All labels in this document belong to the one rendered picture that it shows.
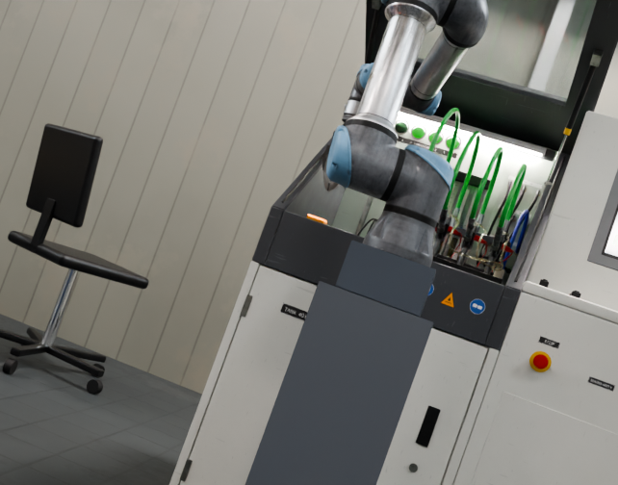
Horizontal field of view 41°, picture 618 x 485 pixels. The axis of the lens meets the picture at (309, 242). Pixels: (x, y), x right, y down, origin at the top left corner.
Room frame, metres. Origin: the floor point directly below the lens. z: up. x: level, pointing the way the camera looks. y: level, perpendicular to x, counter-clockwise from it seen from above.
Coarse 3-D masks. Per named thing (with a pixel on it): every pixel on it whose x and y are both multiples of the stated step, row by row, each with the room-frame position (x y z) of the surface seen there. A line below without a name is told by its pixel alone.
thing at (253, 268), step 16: (256, 272) 2.25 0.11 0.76; (240, 304) 2.25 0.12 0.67; (224, 336) 2.25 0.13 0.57; (224, 352) 2.25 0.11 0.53; (496, 352) 2.07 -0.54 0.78; (208, 384) 2.25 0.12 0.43; (480, 384) 2.07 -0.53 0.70; (208, 400) 2.25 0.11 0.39; (480, 400) 2.07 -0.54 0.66; (192, 432) 2.25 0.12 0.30; (464, 432) 2.07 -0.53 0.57; (192, 448) 2.25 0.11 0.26; (464, 448) 2.07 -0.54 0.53; (448, 464) 2.09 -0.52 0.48; (176, 480) 2.25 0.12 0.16; (448, 480) 2.07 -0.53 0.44
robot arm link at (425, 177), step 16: (400, 160) 1.68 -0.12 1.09; (416, 160) 1.68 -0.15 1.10; (432, 160) 1.68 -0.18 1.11; (400, 176) 1.67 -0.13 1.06; (416, 176) 1.67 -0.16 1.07; (432, 176) 1.68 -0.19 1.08; (448, 176) 1.69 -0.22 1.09; (384, 192) 1.69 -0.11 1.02; (400, 192) 1.68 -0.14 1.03; (416, 192) 1.68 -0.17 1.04; (432, 192) 1.68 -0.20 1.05; (416, 208) 1.68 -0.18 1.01; (432, 208) 1.69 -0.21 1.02
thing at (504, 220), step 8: (520, 168) 2.26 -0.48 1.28; (520, 176) 2.24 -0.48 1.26; (512, 184) 2.22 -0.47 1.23; (520, 184) 2.39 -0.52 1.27; (512, 192) 2.20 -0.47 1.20; (512, 200) 2.41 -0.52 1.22; (504, 208) 2.20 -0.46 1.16; (512, 208) 2.41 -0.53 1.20; (504, 216) 2.21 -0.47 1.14; (504, 224) 2.41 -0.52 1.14; (496, 232) 2.25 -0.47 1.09; (496, 240) 2.27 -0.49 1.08; (496, 248) 2.30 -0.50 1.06
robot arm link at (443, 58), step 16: (464, 0) 1.74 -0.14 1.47; (480, 0) 1.76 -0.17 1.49; (464, 16) 1.76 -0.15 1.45; (480, 16) 1.78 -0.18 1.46; (448, 32) 1.84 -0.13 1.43; (464, 32) 1.80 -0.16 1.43; (480, 32) 1.82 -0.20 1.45; (432, 48) 1.96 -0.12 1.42; (448, 48) 1.89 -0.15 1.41; (464, 48) 1.86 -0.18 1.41; (432, 64) 1.97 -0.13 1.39; (448, 64) 1.95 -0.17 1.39; (416, 80) 2.07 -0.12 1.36; (432, 80) 2.02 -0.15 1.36; (416, 96) 2.11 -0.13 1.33; (432, 96) 2.10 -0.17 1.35; (416, 112) 2.18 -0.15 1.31; (432, 112) 2.15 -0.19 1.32
